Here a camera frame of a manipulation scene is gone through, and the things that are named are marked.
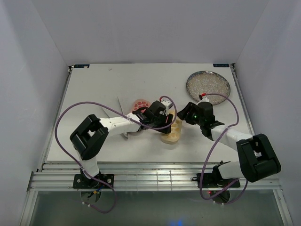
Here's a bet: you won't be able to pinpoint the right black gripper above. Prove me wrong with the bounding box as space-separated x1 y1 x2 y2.
176 102 204 126

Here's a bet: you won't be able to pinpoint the yellow perforated lid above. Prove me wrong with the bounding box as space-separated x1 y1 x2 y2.
168 110 182 133

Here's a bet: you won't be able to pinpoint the metal tongs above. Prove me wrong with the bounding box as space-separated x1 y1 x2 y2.
102 97 129 139

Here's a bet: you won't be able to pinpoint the yellow lunch box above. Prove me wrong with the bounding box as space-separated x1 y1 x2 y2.
160 132 181 145

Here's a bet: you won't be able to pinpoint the pink perforated lid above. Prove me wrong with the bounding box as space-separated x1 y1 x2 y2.
130 99 151 112

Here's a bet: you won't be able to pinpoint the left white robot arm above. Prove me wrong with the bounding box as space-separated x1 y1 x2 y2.
70 100 173 188

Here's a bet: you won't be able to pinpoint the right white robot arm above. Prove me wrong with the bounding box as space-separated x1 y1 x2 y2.
177 102 281 187

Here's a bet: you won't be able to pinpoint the grey speckled plate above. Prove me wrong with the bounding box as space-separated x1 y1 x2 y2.
186 71 231 105

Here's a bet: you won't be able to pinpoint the right blue table label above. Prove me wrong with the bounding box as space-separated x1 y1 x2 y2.
213 64 230 68

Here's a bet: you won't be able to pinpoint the blue table label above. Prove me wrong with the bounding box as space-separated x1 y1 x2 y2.
213 64 230 68
73 64 90 68

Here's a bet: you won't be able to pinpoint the left blue table label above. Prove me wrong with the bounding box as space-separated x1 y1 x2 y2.
73 64 90 68

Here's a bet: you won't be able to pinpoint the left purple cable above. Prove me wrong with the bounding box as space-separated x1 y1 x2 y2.
55 95 179 214

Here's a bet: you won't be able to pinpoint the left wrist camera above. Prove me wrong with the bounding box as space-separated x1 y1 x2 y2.
160 99 173 112

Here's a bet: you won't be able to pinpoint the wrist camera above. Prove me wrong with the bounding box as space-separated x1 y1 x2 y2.
197 93 210 104
160 99 173 112

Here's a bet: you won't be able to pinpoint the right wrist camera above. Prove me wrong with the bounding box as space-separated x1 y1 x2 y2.
197 93 210 104

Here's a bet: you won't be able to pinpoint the aluminium frame rail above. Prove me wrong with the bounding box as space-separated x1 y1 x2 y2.
27 162 282 192

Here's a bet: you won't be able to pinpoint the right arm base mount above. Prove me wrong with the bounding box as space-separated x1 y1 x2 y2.
202 173 240 188

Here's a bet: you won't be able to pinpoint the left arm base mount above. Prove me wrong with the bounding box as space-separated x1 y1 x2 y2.
72 173 115 189

